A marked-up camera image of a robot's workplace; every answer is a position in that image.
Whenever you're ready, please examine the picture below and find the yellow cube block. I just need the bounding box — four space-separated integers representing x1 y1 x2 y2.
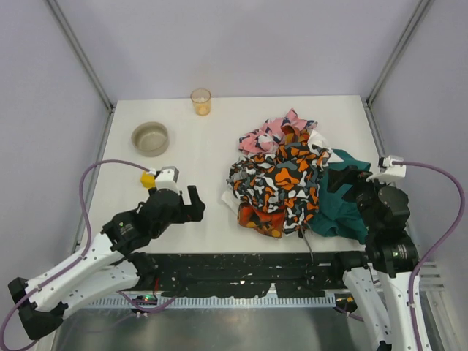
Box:
140 171 156 189

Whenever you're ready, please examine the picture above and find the black orange grey camo cloth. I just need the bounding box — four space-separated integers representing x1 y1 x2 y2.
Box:
227 141 331 236

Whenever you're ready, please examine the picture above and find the orange translucent plastic cup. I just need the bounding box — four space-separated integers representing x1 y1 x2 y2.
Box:
190 88 211 116

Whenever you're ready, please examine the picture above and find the aluminium frame post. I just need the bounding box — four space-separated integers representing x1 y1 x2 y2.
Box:
364 0 434 108
44 0 114 113

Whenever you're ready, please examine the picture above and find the teal green cloth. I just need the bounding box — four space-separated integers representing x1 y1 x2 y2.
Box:
306 148 371 245

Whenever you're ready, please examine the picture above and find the right aluminium frame post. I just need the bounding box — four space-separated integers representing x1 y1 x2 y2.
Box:
364 0 434 108

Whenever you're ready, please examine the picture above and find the white printed cloth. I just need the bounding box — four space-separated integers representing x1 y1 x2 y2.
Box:
221 130 344 214

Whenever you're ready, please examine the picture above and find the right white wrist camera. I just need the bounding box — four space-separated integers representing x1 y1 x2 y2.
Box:
366 155 407 184

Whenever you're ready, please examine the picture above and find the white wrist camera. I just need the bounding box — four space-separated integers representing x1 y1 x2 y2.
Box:
155 166 180 194
366 155 407 184

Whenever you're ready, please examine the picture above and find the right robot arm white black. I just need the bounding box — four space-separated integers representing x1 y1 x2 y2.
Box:
327 166 431 350

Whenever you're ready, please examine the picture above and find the left aluminium frame post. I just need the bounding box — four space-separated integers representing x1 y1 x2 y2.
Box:
44 0 114 113

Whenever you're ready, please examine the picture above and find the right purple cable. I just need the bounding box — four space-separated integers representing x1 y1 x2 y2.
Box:
336 160 467 351

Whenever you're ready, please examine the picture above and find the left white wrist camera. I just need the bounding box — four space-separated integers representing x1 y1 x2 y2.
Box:
155 166 180 194

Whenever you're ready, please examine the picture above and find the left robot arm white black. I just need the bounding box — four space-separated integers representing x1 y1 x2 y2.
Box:
8 185 205 341

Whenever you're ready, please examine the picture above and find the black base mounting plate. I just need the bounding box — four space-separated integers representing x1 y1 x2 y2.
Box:
71 251 376 299

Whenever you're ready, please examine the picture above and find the grey ceramic bowl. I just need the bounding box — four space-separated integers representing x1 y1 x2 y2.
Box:
131 121 170 157

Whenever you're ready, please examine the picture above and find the purple cable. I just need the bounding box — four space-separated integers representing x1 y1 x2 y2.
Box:
0 159 180 343
336 160 467 351

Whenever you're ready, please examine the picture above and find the white slotted cable duct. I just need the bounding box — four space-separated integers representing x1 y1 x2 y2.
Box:
87 293 336 309

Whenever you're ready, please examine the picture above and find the pink patterned cloth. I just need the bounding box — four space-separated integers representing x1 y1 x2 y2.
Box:
238 108 318 155

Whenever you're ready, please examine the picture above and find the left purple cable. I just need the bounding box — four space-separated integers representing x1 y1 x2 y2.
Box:
0 159 180 343

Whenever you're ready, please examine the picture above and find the orange brown camo cloth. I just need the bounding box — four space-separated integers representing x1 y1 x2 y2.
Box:
238 203 285 239

